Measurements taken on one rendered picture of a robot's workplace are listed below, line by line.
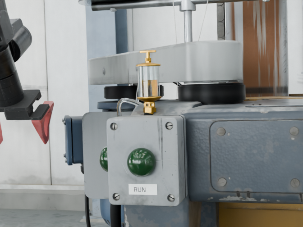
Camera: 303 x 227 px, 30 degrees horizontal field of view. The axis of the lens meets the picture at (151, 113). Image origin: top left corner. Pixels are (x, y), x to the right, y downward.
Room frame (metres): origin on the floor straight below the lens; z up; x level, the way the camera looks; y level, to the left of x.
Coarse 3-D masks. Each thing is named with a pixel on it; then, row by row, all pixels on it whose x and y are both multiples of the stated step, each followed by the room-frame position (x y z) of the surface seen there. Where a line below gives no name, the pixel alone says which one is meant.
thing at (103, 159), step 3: (105, 147) 0.60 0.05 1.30; (102, 150) 0.60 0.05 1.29; (105, 150) 0.59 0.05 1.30; (102, 153) 0.59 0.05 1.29; (105, 153) 0.59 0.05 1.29; (99, 156) 0.60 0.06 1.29; (102, 156) 0.59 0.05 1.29; (105, 156) 0.59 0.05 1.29; (99, 159) 0.60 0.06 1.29; (102, 159) 0.59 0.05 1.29; (105, 159) 0.59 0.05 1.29; (102, 162) 0.59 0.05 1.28; (105, 162) 0.59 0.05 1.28; (102, 165) 0.59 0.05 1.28; (105, 165) 0.59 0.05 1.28; (105, 168) 0.59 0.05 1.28
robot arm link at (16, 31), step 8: (0, 16) 0.95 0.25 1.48; (8, 16) 0.98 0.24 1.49; (0, 24) 0.95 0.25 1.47; (8, 24) 0.97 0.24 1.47; (16, 24) 1.05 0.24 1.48; (0, 32) 0.96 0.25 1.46; (8, 32) 0.97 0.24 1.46; (16, 32) 1.05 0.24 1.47; (24, 32) 1.06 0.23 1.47; (0, 40) 0.97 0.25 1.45; (8, 40) 0.97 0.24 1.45; (16, 40) 1.03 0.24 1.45; (24, 40) 1.05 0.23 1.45; (16, 48) 1.04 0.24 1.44; (24, 48) 1.05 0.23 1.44; (16, 56) 1.04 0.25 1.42
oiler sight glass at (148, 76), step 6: (138, 66) 0.65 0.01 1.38; (144, 66) 0.64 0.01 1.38; (150, 66) 0.64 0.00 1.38; (156, 66) 0.65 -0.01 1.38; (138, 72) 0.65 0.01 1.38; (144, 72) 0.64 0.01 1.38; (150, 72) 0.64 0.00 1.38; (156, 72) 0.65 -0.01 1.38; (138, 78) 0.65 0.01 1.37; (144, 78) 0.64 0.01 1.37; (150, 78) 0.64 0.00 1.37; (156, 78) 0.65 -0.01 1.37; (138, 84) 0.65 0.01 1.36; (144, 84) 0.64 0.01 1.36; (150, 84) 0.64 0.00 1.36; (156, 84) 0.65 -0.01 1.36; (138, 90) 0.65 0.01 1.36; (144, 90) 0.64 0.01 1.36; (150, 90) 0.64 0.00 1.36; (156, 90) 0.65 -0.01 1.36; (138, 96) 0.65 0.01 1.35; (144, 96) 0.64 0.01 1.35; (150, 96) 0.64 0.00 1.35
